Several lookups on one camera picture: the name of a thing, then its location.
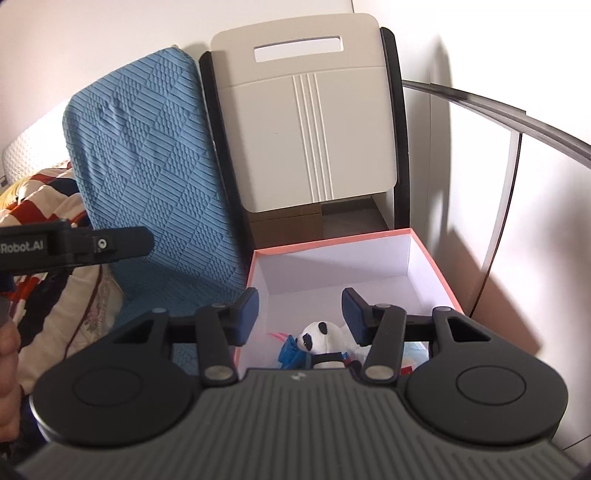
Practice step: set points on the person's left hand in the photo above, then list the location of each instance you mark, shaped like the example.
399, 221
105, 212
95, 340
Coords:
8, 369

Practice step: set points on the floral bed sheet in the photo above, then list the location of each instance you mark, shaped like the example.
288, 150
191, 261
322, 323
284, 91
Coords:
92, 314

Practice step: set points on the black curved rail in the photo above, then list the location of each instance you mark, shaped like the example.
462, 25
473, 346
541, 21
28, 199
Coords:
485, 104

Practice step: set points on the blue textured cushion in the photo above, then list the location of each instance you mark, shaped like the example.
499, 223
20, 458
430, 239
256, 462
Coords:
147, 161

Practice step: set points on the red white black striped blanket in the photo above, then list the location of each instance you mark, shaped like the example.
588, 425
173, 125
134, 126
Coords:
41, 198

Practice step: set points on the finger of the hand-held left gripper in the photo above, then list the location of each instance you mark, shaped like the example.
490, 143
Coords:
124, 243

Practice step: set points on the panda plush toy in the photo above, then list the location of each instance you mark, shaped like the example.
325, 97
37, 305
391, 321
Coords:
318, 339

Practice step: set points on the light blue tissue packet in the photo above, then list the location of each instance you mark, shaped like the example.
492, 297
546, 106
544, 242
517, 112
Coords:
418, 355

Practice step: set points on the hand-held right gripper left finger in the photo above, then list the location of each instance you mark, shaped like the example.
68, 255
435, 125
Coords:
247, 318

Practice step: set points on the brown cardboard box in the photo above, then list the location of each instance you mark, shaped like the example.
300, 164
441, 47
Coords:
286, 228

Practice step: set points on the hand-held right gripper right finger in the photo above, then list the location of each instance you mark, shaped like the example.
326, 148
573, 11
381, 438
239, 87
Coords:
353, 318

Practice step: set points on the pink cardboard box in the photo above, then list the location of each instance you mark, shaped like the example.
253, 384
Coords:
332, 267

